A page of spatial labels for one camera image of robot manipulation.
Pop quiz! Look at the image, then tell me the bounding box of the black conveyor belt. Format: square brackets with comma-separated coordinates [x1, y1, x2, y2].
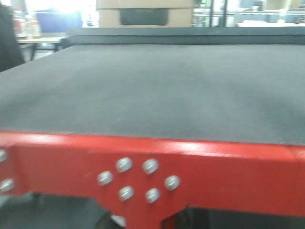
[0, 27, 305, 146]

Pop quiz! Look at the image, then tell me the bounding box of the cardboard box with cutout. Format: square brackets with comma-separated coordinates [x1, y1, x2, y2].
[96, 0, 194, 28]

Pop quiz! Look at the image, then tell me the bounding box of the white background table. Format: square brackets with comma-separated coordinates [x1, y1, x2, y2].
[18, 37, 65, 61]

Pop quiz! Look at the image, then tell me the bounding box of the blue partition panel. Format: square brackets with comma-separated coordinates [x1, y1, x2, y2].
[35, 11, 83, 33]

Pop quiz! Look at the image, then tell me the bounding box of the silver frame bolt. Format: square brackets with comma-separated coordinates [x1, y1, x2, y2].
[0, 149, 8, 163]
[145, 188, 161, 204]
[142, 159, 159, 175]
[116, 157, 133, 173]
[118, 186, 134, 201]
[97, 171, 113, 186]
[0, 178, 15, 194]
[164, 175, 180, 191]

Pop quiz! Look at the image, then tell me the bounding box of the red conveyor frame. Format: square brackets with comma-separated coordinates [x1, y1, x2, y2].
[0, 131, 305, 229]

